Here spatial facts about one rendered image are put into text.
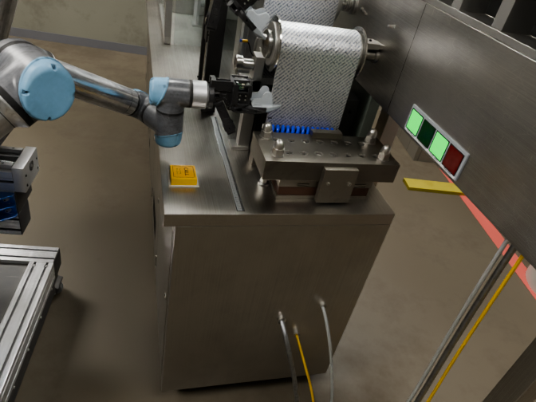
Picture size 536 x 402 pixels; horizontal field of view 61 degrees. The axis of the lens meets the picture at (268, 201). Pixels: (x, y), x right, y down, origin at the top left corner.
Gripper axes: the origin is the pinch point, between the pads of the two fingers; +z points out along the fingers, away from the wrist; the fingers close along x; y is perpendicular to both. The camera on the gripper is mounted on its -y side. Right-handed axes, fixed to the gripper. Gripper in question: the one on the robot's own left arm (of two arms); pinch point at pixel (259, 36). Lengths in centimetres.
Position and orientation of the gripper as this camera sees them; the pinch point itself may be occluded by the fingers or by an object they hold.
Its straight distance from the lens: 130.7
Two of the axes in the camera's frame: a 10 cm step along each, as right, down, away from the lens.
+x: -2.3, -6.0, 7.6
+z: 6.2, 5.2, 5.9
